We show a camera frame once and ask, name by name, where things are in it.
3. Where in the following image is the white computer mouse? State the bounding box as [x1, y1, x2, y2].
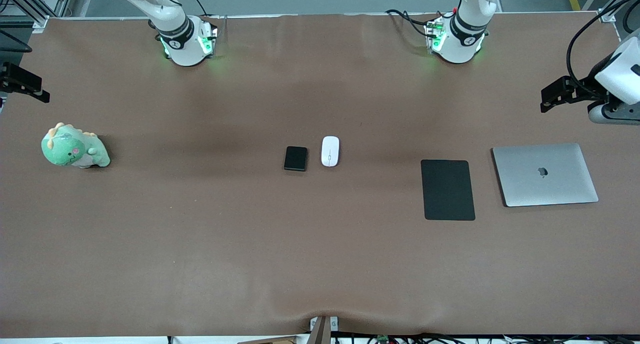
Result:
[321, 136, 340, 168]

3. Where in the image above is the black phone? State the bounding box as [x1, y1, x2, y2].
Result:
[283, 146, 309, 172]

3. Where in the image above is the black mouse pad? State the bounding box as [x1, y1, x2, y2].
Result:
[420, 159, 476, 221]

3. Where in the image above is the green dinosaur plush toy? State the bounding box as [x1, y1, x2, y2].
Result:
[41, 122, 111, 169]

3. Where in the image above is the silver laptop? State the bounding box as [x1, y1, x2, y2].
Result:
[491, 143, 600, 208]

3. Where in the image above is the brown table cover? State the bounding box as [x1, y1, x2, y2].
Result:
[0, 13, 640, 338]

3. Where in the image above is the metal table clamp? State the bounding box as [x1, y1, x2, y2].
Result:
[308, 315, 340, 344]

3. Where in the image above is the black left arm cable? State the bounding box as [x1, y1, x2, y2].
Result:
[566, 0, 640, 87]

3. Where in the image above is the aluminium frame profile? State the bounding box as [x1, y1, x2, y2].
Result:
[0, 0, 77, 33]
[596, 0, 640, 24]

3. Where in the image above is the black left base cable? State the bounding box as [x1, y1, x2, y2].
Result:
[385, 8, 443, 37]

